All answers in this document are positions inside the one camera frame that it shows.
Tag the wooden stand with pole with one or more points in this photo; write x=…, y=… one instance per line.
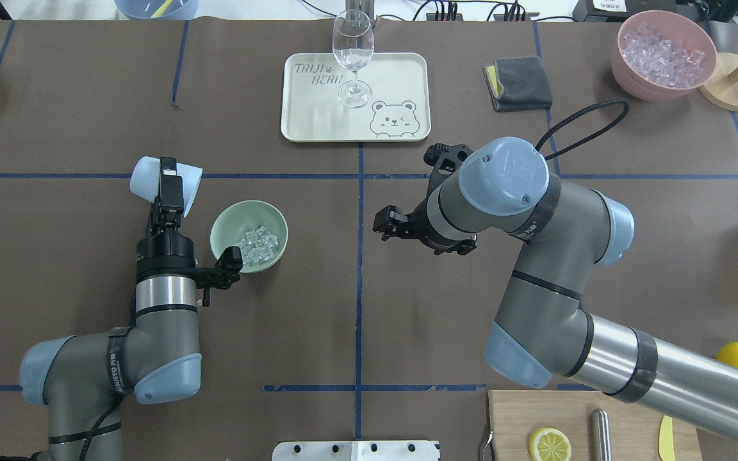
x=721, y=87

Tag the white bear tray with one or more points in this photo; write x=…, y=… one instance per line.
x=399, y=110

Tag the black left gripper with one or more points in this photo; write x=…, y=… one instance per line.
x=165, y=253

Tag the pink bowl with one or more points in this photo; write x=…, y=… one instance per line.
x=673, y=26

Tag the lemon half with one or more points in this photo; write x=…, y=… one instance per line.
x=548, y=443

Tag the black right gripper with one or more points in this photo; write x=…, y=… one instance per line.
x=419, y=225

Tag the yellow plastic knife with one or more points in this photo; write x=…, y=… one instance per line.
x=666, y=443

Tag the blue bin at back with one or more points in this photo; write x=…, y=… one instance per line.
x=158, y=10

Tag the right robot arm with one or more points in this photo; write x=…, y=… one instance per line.
x=539, y=330

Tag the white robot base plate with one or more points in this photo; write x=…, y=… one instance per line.
x=357, y=450

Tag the yellow sponge in cloth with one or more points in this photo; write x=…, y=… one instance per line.
x=493, y=81

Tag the ice cubes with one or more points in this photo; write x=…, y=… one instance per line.
x=661, y=60
x=259, y=245

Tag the ice cubes in pink bowl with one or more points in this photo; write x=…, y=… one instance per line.
x=661, y=60

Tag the wooden cutting board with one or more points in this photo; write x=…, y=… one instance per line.
x=514, y=415

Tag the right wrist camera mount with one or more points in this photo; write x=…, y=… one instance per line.
x=445, y=160

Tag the clear wine glass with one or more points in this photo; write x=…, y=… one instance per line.
x=353, y=48

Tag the metal cylinder tool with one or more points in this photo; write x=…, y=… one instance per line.
x=600, y=424

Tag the green bowl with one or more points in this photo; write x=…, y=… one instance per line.
x=230, y=225

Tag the light blue plastic cup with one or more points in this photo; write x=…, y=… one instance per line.
x=145, y=180

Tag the grey folded cloth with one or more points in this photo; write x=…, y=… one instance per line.
x=524, y=83

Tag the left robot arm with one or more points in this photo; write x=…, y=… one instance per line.
x=83, y=379

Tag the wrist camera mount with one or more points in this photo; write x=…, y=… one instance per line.
x=222, y=275
x=445, y=160

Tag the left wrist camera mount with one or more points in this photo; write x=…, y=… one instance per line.
x=222, y=275

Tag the cutting board metal handle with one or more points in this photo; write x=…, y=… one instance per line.
x=484, y=446

